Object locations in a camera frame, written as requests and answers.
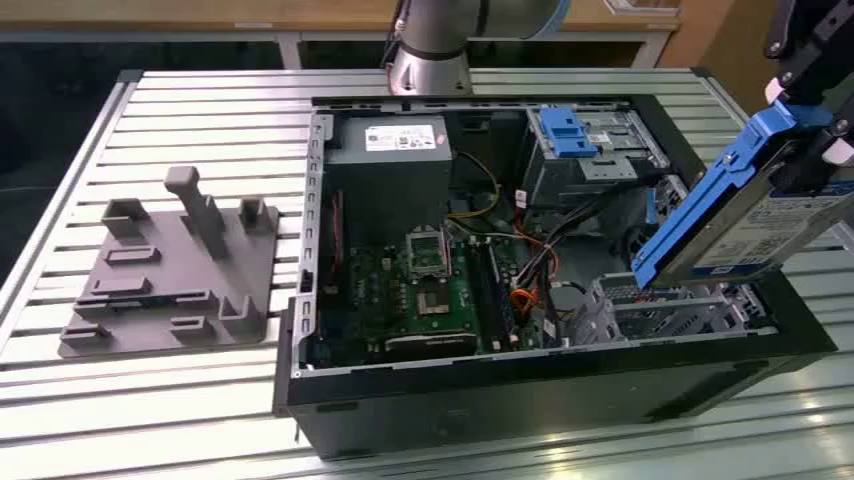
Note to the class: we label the grey power supply unit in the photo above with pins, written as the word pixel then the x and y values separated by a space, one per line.
pixel 387 190

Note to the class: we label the hard disk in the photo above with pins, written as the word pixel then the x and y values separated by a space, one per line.
pixel 767 225

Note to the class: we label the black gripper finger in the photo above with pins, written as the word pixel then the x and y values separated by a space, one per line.
pixel 816 75
pixel 839 137

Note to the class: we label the green motherboard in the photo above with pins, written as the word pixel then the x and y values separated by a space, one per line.
pixel 373 300

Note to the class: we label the black case fan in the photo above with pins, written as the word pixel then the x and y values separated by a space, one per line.
pixel 634 245

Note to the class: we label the green RAM stick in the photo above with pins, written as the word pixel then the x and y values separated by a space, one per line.
pixel 160 302

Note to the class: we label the blue drive latch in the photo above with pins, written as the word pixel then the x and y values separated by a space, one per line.
pixel 563 135

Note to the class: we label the metal optical drive cage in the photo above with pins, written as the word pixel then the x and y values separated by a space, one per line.
pixel 614 170

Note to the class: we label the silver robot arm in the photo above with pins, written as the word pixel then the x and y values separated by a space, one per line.
pixel 427 65

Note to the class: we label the CPU socket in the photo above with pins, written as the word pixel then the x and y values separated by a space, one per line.
pixel 433 302

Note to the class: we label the black PC case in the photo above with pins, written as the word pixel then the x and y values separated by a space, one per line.
pixel 534 410

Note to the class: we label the black graphics card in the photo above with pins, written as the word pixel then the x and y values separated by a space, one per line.
pixel 427 345

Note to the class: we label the wooden desk with white frame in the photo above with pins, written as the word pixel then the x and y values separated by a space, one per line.
pixel 200 12

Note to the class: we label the metal disk bay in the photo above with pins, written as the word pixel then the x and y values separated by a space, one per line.
pixel 667 320

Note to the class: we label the grey parts rack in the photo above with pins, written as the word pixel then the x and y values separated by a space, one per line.
pixel 167 250

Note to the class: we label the black RAM slot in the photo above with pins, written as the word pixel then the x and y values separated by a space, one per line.
pixel 483 295

